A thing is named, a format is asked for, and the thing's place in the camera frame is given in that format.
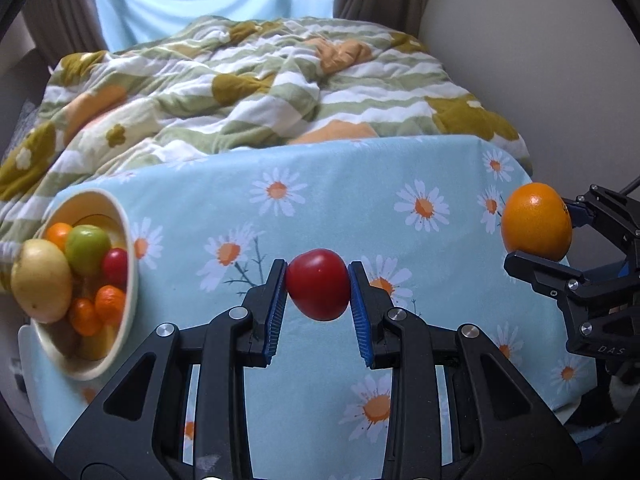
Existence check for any orange round fruit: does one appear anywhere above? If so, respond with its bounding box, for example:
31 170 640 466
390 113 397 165
501 182 573 261

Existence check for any cream duck bowl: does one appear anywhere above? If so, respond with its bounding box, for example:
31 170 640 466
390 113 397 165
29 188 139 382

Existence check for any green striped floral quilt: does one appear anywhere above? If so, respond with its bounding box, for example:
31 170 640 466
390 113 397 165
1 16 529 255

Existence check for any yellow pear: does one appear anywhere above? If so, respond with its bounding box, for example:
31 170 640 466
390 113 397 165
11 238 73 324

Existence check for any small orange mandarin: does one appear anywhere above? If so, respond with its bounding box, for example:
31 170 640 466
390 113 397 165
94 285 126 326

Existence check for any red cherry tomato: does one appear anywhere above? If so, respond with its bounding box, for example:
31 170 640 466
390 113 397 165
286 248 350 322
101 248 128 290

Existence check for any left brown curtain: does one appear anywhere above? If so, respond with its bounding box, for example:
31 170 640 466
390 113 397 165
22 0 107 67

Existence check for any large orange mandarin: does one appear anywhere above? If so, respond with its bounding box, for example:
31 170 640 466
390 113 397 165
44 222 73 252

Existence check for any small green apple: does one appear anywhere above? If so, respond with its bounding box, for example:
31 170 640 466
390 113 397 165
75 325 118 361

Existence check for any blue daisy tablecloth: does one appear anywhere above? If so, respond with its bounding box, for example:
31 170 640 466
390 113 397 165
58 136 596 479

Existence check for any grey bed headboard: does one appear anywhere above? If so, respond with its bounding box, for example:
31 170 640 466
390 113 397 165
0 49 50 162

